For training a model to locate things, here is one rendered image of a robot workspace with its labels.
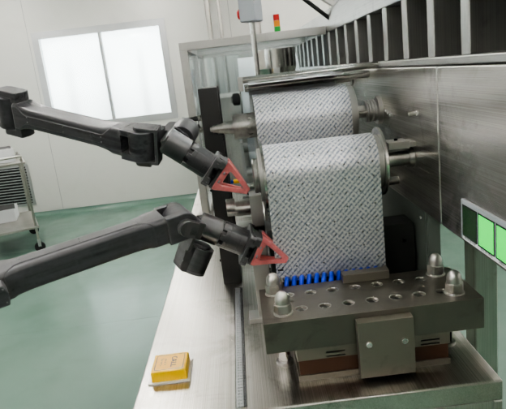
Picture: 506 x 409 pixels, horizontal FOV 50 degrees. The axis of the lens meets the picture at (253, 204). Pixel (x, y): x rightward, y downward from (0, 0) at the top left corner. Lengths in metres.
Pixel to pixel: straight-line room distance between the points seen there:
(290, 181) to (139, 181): 5.82
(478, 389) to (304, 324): 0.32
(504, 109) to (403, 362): 0.48
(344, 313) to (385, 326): 0.07
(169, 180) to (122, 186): 0.58
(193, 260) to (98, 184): 5.90
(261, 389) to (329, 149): 0.49
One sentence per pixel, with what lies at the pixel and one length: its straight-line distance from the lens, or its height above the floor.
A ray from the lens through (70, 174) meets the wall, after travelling 7.05.
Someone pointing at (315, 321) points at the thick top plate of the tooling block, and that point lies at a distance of 0.99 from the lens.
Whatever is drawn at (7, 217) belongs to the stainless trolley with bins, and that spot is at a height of 0.31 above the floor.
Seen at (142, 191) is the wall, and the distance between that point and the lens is 6.89.
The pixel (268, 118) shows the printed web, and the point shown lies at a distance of 1.32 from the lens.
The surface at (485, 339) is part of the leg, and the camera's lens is 1.51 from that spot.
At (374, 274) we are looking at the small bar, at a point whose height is 1.04.
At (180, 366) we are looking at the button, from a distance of 1.12.
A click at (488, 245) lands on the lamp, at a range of 0.90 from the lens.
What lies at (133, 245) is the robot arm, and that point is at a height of 1.18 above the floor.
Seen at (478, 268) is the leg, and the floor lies 0.94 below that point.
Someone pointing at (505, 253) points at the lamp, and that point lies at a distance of 0.85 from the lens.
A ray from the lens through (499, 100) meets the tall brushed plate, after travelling 0.84.
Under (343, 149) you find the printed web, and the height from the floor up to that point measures 1.29.
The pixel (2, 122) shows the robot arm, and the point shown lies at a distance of 1.41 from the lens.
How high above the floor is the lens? 1.47
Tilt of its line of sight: 14 degrees down
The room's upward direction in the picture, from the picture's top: 7 degrees counter-clockwise
